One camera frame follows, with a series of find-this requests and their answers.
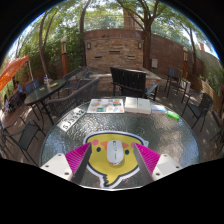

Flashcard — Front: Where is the grey wicker chair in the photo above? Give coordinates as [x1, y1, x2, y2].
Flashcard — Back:
[46, 77, 100, 118]

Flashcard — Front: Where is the person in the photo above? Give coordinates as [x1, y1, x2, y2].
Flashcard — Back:
[13, 80, 24, 96]
[3, 94, 13, 113]

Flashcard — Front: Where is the brown lamp post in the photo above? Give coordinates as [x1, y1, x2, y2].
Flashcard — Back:
[60, 36, 70, 75]
[182, 46, 190, 79]

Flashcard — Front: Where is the blue-backed folding chair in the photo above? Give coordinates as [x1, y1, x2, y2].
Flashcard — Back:
[164, 67, 184, 98]

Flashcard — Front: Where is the white number plate sign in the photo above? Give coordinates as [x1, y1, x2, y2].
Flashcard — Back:
[55, 106, 87, 133]

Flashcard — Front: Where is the colourful sticker sheet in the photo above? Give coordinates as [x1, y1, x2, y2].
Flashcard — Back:
[86, 98, 125, 114]

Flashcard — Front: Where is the dark chair beside side table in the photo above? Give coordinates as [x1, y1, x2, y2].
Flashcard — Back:
[63, 66, 92, 96]

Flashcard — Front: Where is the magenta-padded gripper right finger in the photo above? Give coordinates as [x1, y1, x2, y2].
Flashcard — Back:
[132, 142, 184, 186]

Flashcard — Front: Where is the white flat box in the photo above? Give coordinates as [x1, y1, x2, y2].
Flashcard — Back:
[136, 97, 152, 115]
[124, 96, 139, 114]

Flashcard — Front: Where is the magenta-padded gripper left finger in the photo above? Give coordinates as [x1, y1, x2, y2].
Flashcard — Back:
[39, 142, 93, 185]

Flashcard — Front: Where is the orange sunshade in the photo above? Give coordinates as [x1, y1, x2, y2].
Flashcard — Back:
[0, 55, 30, 93]

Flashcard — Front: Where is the yellow bird-shaped mouse pad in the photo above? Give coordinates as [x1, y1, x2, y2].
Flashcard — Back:
[83, 130, 149, 189]

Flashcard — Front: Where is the small pale blue booklet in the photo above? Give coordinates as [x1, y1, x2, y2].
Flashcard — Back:
[150, 104, 168, 115]

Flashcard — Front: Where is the dark round side table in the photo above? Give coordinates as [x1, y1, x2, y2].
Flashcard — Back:
[24, 78, 68, 124]

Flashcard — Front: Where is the white computer mouse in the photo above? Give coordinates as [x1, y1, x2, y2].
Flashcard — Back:
[106, 139, 125, 166]

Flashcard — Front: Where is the green small packet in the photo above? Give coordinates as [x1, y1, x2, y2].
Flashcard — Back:
[166, 110, 181, 121]

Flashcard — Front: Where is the blue mesh chair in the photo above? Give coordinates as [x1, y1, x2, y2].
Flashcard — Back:
[24, 78, 41, 96]

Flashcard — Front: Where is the black slatted garden chair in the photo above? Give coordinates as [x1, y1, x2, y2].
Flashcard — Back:
[109, 66, 160, 101]

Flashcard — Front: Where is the black mesh metal chair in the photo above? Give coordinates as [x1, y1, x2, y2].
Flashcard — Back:
[181, 92, 214, 133]
[0, 118, 46, 166]

